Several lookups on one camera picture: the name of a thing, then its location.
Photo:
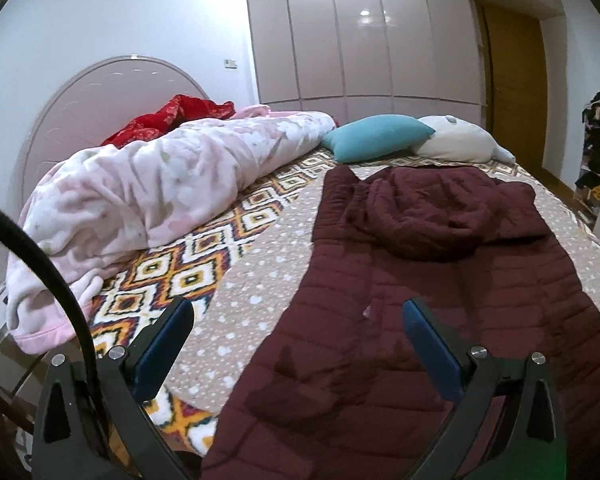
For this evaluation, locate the geometric patterned bedsheet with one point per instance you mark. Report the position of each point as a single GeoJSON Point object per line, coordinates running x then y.
{"type": "Point", "coordinates": [192, 267]}

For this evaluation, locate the brown wooden door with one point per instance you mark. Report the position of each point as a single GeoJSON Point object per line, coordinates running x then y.
{"type": "Point", "coordinates": [516, 82]}

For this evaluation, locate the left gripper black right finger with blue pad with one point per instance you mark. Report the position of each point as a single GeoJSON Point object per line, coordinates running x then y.
{"type": "Point", "coordinates": [506, 422]}

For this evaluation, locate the wall switch plate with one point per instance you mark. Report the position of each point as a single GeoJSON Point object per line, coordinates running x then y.
{"type": "Point", "coordinates": [230, 64]}

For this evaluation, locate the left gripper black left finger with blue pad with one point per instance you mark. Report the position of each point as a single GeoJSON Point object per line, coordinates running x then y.
{"type": "Point", "coordinates": [100, 430]}

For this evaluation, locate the beige heart-pattern quilt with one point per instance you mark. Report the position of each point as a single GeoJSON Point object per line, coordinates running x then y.
{"type": "Point", "coordinates": [254, 293]}

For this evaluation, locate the pink floral blanket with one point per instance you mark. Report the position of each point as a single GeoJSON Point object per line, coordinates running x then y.
{"type": "Point", "coordinates": [93, 211]}

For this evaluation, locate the teal pillow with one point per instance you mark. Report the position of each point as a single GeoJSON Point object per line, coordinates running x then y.
{"type": "Point", "coordinates": [375, 136]}

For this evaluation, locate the red patterned cloth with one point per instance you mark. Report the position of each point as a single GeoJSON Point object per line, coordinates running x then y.
{"type": "Point", "coordinates": [179, 109]}

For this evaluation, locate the maroon puffer jacket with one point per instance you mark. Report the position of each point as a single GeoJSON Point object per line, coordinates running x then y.
{"type": "Point", "coordinates": [337, 391]}

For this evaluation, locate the beige wardrobe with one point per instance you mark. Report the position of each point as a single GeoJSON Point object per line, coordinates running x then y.
{"type": "Point", "coordinates": [358, 58]}

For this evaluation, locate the white plush pillow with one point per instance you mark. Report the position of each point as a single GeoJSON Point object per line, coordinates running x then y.
{"type": "Point", "coordinates": [456, 140]}

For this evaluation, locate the pink arched headboard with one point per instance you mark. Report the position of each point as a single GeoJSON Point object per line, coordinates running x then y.
{"type": "Point", "coordinates": [88, 108]}

